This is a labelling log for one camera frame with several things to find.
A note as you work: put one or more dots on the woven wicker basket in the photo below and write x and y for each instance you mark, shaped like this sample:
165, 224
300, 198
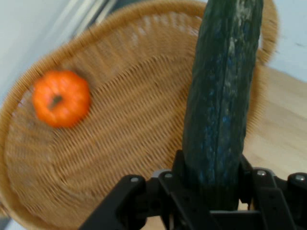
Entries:
124, 134

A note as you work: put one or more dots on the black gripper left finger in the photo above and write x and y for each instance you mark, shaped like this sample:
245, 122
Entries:
148, 201

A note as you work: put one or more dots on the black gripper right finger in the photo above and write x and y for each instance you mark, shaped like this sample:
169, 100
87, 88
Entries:
275, 198

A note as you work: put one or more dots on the small orange pumpkin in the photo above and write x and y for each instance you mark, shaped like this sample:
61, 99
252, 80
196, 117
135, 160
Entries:
62, 98

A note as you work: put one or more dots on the dark green cucumber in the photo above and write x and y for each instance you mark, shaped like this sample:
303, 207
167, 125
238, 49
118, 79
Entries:
220, 95

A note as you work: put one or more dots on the wooden cutting board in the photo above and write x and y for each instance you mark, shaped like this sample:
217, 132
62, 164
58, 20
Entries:
280, 124

